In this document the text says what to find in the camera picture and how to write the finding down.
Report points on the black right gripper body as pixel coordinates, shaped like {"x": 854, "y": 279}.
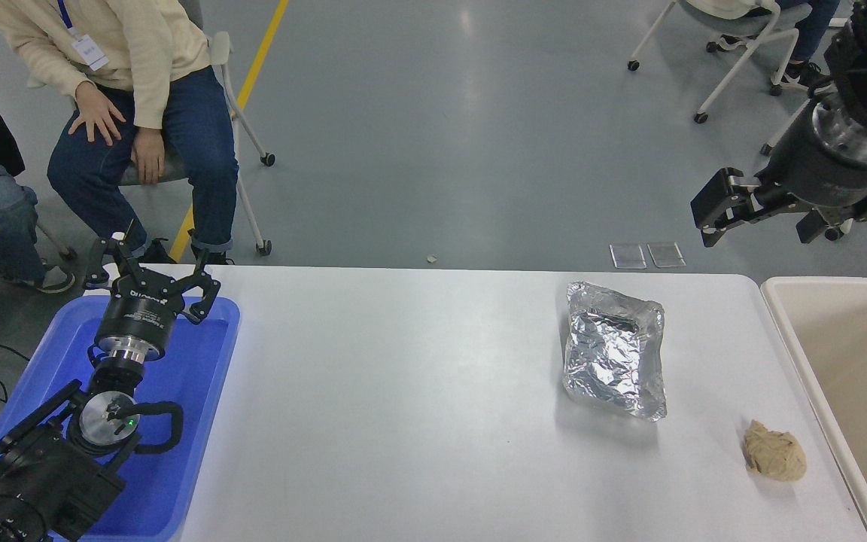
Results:
{"x": 817, "y": 177}

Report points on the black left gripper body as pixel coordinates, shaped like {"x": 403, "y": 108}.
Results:
{"x": 136, "y": 316}

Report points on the silver foil tray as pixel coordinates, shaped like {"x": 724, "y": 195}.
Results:
{"x": 614, "y": 354}

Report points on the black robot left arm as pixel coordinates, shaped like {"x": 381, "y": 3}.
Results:
{"x": 50, "y": 474}

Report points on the clear floor plate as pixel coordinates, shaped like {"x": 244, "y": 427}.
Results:
{"x": 627, "y": 256}
{"x": 665, "y": 254}

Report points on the person's left hand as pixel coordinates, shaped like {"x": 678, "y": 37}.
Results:
{"x": 149, "y": 154}

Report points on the person's right hand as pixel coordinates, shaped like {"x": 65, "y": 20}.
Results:
{"x": 98, "y": 113}

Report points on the blue plastic tray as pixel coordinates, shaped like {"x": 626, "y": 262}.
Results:
{"x": 193, "y": 391}

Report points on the large pale bin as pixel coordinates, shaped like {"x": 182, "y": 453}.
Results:
{"x": 855, "y": 361}

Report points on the crumpled tan paper ball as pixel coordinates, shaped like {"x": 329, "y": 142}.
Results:
{"x": 776, "y": 453}

